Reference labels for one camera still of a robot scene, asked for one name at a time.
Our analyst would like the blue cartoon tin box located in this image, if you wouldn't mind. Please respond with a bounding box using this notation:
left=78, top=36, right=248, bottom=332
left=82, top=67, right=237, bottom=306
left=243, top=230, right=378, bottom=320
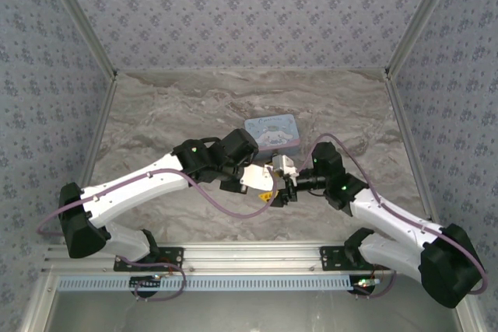
left=244, top=113, right=301, bottom=162

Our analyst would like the white slotted cable duct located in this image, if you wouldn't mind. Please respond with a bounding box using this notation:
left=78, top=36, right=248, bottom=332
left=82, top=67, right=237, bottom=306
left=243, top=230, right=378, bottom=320
left=57, top=274, right=355, bottom=293

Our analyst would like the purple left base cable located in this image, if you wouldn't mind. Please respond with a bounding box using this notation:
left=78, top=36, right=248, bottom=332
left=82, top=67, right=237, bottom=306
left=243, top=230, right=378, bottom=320
left=116, top=254, right=188, bottom=302

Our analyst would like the grey metal base tray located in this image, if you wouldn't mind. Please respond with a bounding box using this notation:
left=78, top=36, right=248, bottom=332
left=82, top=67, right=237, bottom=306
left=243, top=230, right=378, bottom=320
left=19, top=271, right=483, bottom=332

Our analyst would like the aluminium frame post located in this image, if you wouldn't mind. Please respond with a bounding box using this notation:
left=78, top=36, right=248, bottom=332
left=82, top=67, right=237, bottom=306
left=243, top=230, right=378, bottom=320
left=38, top=0, right=119, bottom=81
left=79, top=75, right=119, bottom=189
left=384, top=0, right=465, bottom=76
left=384, top=73, right=440, bottom=222

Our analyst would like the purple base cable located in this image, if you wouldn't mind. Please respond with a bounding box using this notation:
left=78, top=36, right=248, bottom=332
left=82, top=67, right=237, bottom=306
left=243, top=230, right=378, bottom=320
left=116, top=254, right=188, bottom=302
left=356, top=269, right=398, bottom=300

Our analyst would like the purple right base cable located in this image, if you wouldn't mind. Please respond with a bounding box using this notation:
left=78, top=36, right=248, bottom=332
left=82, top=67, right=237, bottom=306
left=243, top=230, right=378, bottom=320
left=356, top=269, right=398, bottom=300

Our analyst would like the black circuit board with LED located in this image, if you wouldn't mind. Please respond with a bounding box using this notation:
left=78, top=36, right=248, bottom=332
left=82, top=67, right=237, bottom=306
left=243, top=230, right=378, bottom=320
left=129, top=274, right=161, bottom=298
left=352, top=275, right=381, bottom=298

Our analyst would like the aluminium mounting rail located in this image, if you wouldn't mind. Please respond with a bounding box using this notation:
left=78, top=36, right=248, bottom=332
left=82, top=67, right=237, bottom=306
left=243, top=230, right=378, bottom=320
left=41, top=241, right=466, bottom=275

